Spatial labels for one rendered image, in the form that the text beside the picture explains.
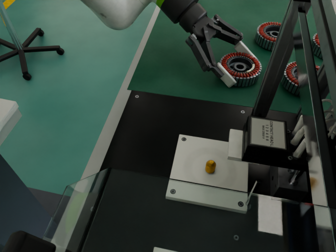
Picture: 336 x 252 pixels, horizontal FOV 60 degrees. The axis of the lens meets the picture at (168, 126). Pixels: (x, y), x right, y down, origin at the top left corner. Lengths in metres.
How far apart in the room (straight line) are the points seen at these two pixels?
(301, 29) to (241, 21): 0.58
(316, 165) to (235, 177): 0.28
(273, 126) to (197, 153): 0.18
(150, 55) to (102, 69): 1.18
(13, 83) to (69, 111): 0.48
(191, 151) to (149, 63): 0.34
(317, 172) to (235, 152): 0.20
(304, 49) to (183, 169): 0.31
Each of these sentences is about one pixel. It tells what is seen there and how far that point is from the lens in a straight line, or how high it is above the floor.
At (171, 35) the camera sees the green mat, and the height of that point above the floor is 0.75.
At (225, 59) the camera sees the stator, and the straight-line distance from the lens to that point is 0.82.
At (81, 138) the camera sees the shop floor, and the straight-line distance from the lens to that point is 1.67.
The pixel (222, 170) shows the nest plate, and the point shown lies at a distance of 0.59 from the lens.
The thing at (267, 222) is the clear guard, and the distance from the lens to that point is 0.25.
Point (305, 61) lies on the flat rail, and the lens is 0.43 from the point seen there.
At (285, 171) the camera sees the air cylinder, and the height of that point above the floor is 0.82.
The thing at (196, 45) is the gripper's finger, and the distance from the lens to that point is 0.77.
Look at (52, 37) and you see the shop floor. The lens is 2.45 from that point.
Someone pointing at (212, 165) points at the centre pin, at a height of 0.81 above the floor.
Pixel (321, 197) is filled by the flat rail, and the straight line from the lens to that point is 0.32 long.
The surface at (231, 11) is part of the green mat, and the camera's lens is 1.11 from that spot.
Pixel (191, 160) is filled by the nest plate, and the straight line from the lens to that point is 0.60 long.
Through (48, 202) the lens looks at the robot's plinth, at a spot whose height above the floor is 0.02.
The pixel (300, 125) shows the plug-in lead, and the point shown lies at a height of 0.93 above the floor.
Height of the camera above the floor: 1.29
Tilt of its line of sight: 51 degrees down
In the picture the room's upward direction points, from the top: straight up
